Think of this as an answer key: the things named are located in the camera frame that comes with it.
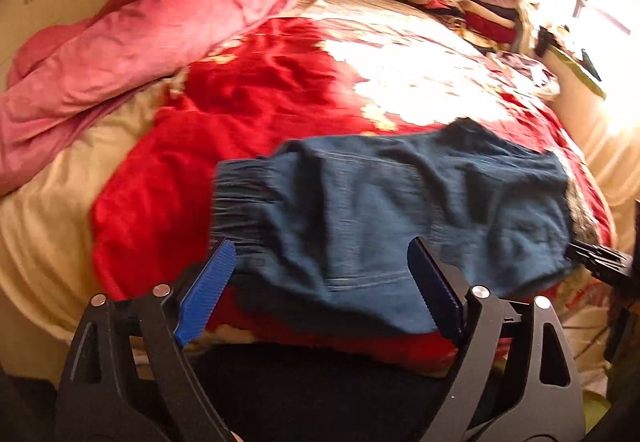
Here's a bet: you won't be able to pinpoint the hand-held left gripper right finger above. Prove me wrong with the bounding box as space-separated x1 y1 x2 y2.
407 237 586 442

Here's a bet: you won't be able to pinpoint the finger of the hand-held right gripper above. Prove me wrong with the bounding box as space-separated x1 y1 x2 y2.
565 242 632 289

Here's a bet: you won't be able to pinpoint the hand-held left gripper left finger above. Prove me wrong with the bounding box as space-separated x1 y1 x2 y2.
55 239 237 442

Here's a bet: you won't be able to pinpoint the blue denim pants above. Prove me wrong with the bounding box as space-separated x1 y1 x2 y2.
212 119 581 338

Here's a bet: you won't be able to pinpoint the cream bedsheet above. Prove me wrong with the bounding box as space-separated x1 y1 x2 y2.
0 82 168 345

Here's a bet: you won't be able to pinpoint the green cloth on windowsill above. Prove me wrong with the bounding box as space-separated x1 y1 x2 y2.
547 44 607 100

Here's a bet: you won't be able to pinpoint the red floral blanket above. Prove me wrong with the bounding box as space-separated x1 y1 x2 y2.
90 0 618 378

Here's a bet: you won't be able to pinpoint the white bag of clothes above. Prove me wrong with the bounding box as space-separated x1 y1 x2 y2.
492 50 561 101

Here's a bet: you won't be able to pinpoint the black object on windowsill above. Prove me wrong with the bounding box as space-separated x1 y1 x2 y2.
534 26 557 58

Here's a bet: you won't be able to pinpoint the pink quilt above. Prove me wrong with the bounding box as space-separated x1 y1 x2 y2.
0 0 302 195

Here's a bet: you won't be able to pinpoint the stack of folded clothes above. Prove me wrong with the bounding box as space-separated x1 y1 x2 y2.
400 0 526 48

